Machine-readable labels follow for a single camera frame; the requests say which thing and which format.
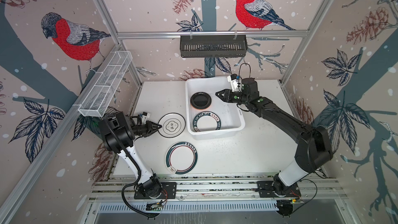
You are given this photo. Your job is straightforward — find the white plate black line pattern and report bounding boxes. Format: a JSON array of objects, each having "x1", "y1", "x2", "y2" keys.
[{"x1": 158, "y1": 113, "x2": 186, "y2": 139}]

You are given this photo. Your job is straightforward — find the white plate dark lettered rim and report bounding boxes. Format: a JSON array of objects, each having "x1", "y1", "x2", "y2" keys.
[{"x1": 192, "y1": 111, "x2": 221, "y2": 132}]

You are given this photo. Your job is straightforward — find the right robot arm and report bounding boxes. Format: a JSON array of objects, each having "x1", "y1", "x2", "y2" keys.
[{"x1": 216, "y1": 78, "x2": 333, "y2": 197}]

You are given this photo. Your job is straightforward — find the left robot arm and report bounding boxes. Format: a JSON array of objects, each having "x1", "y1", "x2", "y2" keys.
[{"x1": 98, "y1": 112, "x2": 163, "y2": 198}]

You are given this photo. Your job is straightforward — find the white plastic bin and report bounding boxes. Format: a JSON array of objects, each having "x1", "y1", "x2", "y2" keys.
[{"x1": 185, "y1": 76, "x2": 245, "y2": 140}]

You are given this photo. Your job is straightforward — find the white plate green red rim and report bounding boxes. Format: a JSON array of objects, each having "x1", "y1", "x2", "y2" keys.
[{"x1": 165, "y1": 142, "x2": 198, "y2": 175}]

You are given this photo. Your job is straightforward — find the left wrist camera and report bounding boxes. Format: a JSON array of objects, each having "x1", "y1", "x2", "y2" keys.
[{"x1": 138, "y1": 112, "x2": 150, "y2": 122}]

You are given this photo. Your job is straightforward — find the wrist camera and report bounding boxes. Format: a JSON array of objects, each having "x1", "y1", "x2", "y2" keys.
[
  {"x1": 227, "y1": 74, "x2": 240, "y2": 92},
  {"x1": 138, "y1": 112, "x2": 150, "y2": 122}
]

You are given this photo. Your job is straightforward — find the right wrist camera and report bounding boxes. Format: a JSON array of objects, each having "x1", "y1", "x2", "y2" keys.
[{"x1": 227, "y1": 74, "x2": 240, "y2": 92}]

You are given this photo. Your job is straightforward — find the white wire mesh basket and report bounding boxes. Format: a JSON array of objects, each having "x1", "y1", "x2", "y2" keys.
[{"x1": 78, "y1": 51, "x2": 132, "y2": 118}]

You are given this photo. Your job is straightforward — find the black wall basket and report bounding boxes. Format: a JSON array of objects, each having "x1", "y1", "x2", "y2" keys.
[{"x1": 180, "y1": 35, "x2": 248, "y2": 58}]

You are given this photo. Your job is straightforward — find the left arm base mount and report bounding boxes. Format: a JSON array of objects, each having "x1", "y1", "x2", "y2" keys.
[{"x1": 134, "y1": 182, "x2": 177, "y2": 200}]

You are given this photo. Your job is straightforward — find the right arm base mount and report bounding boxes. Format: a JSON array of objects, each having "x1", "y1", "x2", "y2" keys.
[{"x1": 255, "y1": 181, "x2": 301, "y2": 198}]

